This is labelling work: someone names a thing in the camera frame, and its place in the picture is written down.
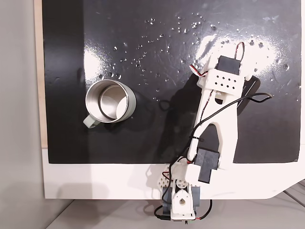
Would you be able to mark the pale green steel cup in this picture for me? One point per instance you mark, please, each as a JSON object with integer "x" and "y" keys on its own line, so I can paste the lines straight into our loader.
{"x": 112, "y": 105}

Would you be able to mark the black table mat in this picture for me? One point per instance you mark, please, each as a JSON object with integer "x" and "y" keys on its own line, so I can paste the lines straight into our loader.
{"x": 119, "y": 23}

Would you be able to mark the black oval camera box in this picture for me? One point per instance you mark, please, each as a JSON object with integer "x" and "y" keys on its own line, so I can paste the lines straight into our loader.
{"x": 250, "y": 88}

